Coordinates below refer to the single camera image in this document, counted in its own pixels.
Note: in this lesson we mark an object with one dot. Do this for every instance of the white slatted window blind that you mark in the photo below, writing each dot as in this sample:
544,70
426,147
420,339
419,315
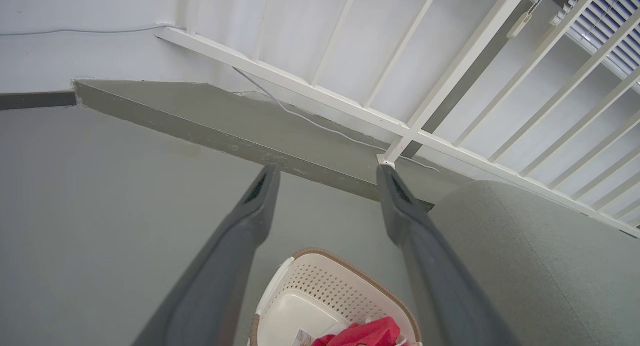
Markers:
615,16

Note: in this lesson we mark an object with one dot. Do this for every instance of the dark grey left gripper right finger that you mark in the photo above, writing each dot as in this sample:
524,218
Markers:
425,256

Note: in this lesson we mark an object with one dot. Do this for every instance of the grey fabric sofa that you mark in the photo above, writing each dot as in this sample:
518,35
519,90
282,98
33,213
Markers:
525,266

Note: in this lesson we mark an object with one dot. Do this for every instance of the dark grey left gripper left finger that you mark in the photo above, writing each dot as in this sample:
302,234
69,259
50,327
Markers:
235,246

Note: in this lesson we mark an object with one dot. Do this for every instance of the red and white garment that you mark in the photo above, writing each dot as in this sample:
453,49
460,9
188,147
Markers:
370,333

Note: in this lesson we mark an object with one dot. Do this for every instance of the dark grey baseboard strip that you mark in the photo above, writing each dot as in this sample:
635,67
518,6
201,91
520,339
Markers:
35,100

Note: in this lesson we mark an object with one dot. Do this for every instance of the cream perforated plastic laundry basket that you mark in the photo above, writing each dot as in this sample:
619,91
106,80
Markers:
320,286

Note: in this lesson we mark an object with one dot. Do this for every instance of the white printed label sticker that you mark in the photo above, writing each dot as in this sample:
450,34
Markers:
303,338

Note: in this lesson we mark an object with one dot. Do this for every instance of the white metal railing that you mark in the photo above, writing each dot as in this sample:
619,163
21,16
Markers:
280,76

